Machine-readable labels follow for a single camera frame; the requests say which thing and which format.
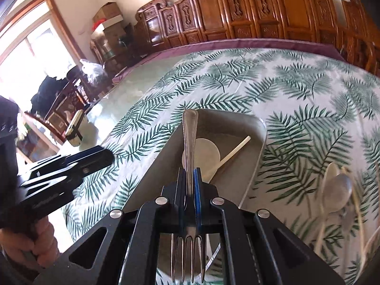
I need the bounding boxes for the steel spoon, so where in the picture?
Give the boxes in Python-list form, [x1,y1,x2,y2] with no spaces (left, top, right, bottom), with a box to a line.
[319,173,354,238]

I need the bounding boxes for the wooden chair left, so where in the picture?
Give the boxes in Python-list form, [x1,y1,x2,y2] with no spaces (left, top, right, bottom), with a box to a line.
[26,74,90,142]

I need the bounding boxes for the wooden framed window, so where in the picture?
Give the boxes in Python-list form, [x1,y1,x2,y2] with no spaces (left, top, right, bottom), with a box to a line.
[1,0,84,107]

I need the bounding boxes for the carved wooden sofa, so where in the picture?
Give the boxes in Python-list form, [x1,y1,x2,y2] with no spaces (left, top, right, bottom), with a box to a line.
[134,0,379,75]

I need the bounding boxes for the grey rectangular tray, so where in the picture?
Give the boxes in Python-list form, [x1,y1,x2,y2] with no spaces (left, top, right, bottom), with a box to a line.
[120,109,267,284]

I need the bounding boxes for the left hand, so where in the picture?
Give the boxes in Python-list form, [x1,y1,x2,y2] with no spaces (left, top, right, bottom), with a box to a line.
[1,216,60,271]

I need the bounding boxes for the steel fork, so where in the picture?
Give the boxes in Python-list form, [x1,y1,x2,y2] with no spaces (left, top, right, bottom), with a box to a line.
[171,109,205,282]

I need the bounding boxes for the white plastic bag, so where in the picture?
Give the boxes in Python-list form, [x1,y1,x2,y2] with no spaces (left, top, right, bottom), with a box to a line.
[80,59,108,87]

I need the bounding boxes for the stacked cardboard boxes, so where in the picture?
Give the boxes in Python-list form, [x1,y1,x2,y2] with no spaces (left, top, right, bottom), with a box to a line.
[91,2,126,47]

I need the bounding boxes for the purple sofa cushion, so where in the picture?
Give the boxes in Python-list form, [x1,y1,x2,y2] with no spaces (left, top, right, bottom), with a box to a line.
[112,39,345,85]

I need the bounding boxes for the fern leaf tablecloth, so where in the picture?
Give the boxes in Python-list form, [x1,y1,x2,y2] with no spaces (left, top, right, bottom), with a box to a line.
[63,48,379,284]

